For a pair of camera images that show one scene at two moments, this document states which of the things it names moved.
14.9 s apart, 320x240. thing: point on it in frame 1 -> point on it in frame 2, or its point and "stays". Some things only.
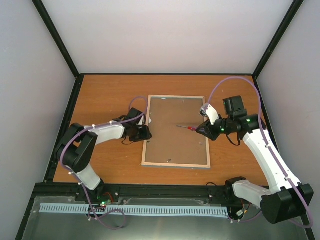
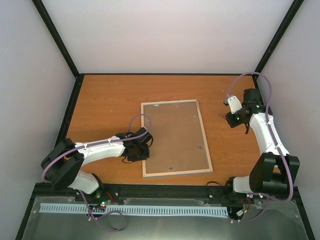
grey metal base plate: x=53 y=226 stays
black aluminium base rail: x=140 y=193 stays
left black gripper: x=144 y=136 -> x=145 y=154
